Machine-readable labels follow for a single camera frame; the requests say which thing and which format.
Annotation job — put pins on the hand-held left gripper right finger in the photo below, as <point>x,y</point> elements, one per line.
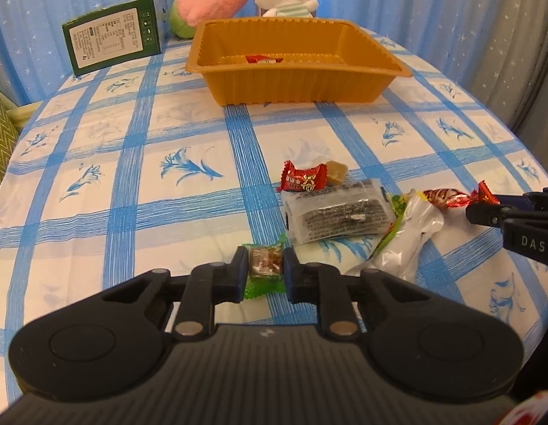
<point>291,272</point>

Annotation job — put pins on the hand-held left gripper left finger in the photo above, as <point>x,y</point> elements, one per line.
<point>241,270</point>

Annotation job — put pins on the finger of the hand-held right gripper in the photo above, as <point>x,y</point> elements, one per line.
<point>488,214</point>
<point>522,200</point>

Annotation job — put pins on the green brown candy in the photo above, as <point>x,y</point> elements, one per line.
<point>265,270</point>

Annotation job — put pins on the shiny red twisted candy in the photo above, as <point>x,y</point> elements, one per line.
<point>451,196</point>

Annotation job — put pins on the clear packet dark snack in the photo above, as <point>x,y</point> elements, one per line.
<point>336,212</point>

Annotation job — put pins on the white green snack packet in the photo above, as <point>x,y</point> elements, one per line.
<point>404,234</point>

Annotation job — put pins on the red cartoon candy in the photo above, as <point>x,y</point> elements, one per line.
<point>301,179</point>

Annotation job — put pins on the brown cube candy clear wrapper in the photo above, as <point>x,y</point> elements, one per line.
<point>336,171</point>

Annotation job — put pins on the orange plastic tray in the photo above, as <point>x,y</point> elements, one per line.
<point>296,75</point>

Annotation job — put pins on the blue checked floral tablecloth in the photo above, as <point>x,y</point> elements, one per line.
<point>176,159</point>

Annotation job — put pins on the grey curtain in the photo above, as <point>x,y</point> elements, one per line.
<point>533,53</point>

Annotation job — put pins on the red white printed clothing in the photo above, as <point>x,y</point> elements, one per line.
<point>528,409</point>

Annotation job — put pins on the green cardboard box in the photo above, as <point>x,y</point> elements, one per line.
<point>114,37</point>

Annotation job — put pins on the pink green plush toy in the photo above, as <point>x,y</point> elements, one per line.
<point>203,0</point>

